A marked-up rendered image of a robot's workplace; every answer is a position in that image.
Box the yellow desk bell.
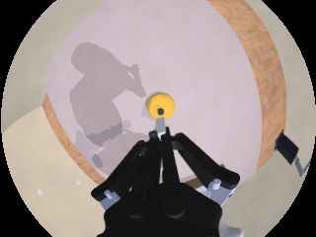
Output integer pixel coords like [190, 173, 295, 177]
[147, 93, 175, 119]

